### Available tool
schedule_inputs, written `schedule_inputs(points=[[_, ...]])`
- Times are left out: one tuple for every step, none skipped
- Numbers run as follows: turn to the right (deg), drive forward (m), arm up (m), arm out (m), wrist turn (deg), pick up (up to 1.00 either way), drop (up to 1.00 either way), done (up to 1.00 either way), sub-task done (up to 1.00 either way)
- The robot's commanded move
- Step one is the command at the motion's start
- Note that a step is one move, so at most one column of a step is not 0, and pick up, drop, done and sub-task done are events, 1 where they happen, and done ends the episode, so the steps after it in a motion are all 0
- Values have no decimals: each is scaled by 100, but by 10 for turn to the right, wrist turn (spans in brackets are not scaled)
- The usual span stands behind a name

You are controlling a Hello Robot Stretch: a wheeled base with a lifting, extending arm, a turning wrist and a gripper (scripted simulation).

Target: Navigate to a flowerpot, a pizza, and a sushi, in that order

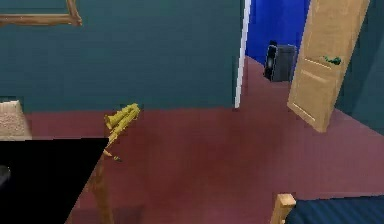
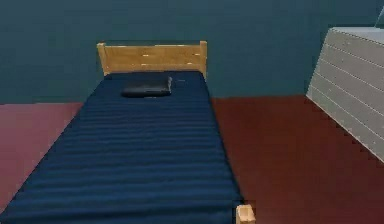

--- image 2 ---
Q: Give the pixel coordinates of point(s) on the white chest of drawers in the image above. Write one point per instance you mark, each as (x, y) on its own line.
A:
(353, 83)

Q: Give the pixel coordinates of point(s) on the wooden bed with blue cover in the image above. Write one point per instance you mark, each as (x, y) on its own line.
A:
(140, 156)

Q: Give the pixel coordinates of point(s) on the dark blue pillow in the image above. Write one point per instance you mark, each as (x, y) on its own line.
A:
(146, 88)

